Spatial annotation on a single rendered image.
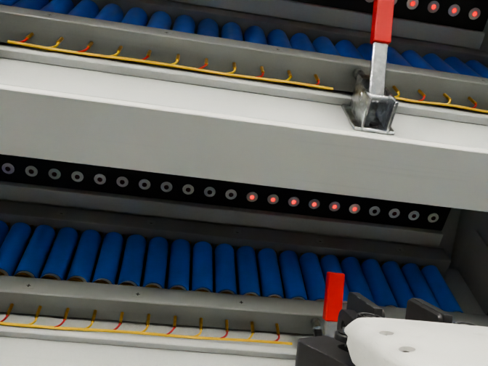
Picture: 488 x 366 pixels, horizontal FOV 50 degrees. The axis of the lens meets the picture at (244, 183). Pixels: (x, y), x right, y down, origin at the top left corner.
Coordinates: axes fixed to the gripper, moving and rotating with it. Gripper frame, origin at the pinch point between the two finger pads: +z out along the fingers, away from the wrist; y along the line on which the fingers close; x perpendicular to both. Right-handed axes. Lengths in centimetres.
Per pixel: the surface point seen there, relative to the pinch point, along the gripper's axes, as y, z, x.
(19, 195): -26.9, 23.8, 3.3
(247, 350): -5.7, 12.8, -5.8
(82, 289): -18.8, 14.6, -2.7
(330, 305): -0.5, 10.0, -1.1
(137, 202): -16.1, 23.5, 3.9
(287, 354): -2.6, 12.8, -5.9
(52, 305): -20.8, 14.3, -4.0
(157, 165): -13.9, 7.4, 7.4
